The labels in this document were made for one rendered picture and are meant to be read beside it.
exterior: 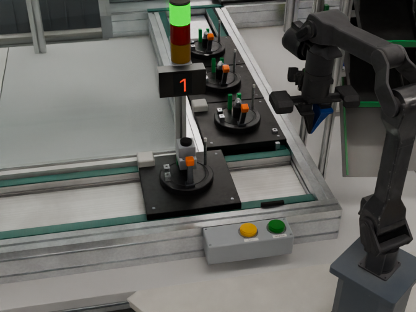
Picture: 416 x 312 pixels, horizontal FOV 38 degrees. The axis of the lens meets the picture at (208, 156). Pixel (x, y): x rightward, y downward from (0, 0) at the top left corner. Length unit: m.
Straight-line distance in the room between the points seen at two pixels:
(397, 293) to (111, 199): 0.78
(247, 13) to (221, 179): 1.25
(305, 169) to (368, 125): 0.21
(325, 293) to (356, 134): 0.43
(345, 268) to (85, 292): 0.61
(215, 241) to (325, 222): 0.30
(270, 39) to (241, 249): 1.36
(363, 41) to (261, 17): 1.64
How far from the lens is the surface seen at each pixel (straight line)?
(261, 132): 1.78
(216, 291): 1.45
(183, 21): 1.46
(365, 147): 1.63
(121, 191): 1.64
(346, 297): 1.29
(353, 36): 1.12
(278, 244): 1.45
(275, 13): 2.73
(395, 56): 1.07
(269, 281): 1.48
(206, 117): 1.84
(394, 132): 1.08
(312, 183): 1.61
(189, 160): 1.47
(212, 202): 1.51
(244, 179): 1.68
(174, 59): 1.50
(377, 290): 1.23
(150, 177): 1.59
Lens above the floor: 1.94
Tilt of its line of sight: 36 degrees down
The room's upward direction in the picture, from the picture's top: 1 degrees clockwise
